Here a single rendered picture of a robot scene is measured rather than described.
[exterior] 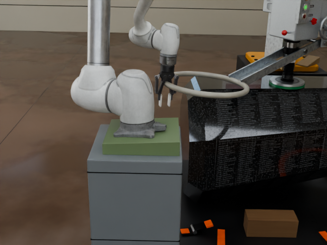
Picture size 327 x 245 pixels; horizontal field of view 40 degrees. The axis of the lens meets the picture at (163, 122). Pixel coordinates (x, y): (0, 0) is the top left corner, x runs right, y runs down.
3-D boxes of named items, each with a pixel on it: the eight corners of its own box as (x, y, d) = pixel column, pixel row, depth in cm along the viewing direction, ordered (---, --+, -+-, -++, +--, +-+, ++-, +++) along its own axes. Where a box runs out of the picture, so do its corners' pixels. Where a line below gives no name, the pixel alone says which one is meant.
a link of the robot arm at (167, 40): (182, 53, 236) (161, 49, 242) (185, 24, 230) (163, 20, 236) (172, 56, 227) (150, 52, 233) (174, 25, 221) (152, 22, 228)
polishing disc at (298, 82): (311, 83, 280) (311, 81, 279) (289, 89, 268) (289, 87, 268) (284, 75, 296) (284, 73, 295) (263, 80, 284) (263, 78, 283)
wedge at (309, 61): (307, 61, 360) (308, 54, 358) (319, 62, 353) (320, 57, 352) (295, 64, 346) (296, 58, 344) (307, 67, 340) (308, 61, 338)
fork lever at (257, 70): (306, 39, 293) (306, 32, 290) (330, 45, 277) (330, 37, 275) (225, 80, 267) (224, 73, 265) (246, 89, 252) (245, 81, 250)
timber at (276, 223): (246, 236, 267) (247, 219, 262) (243, 225, 278) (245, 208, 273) (296, 237, 267) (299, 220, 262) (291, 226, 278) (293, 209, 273)
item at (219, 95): (212, 74, 280) (213, 69, 279) (267, 95, 241) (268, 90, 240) (144, 77, 254) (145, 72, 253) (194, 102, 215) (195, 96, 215)
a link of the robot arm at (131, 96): (145, 126, 189) (142, 76, 182) (108, 121, 196) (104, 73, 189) (160, 115, 203) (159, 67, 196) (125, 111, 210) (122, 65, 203)
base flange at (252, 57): (244, 56, 388) (245, 50, 386) (299, 57, 390) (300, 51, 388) (256, 71, 343) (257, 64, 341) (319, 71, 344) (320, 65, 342)
